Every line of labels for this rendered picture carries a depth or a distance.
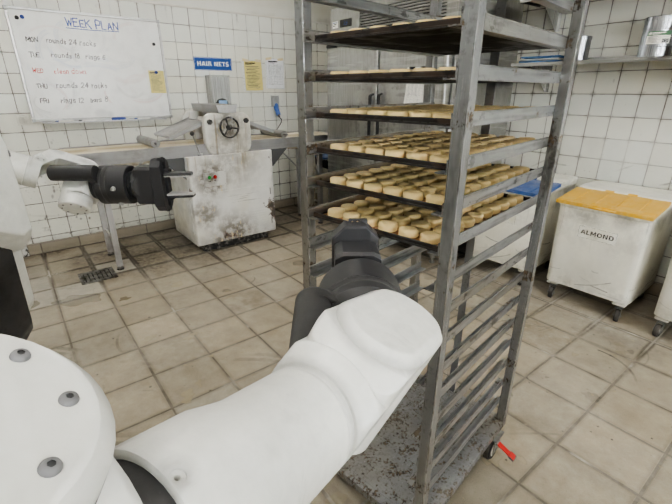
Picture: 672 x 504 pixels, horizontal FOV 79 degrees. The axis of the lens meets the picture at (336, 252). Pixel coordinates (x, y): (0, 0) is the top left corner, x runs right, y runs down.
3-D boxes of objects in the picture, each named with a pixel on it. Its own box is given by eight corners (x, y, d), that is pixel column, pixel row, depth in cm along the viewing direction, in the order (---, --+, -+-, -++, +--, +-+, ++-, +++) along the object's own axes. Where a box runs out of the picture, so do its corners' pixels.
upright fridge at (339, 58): (489, 246, 386) (526, -5, 310) (426, 270, 334) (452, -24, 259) (385, 213, 489) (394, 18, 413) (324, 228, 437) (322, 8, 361)
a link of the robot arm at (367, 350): (455, 328, 32) (395, 390, 20) (397, 408, 35) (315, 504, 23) (389, 280, 34) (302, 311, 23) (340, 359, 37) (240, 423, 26)
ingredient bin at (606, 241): (535, 296, 292) (556, 191, 264) (574, 272, 329) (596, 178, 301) (620, 328, 253) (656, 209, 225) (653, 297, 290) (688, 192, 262)
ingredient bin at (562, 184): (460, 268, 338) (471, 176, 310) (499, 249, 377) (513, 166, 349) (523, 290, 300) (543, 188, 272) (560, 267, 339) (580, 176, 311)
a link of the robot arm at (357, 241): (387, 310, 53) (405, 368, 42) (314, 311, 53) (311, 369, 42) (392, 217, 49) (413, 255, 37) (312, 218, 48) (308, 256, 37)
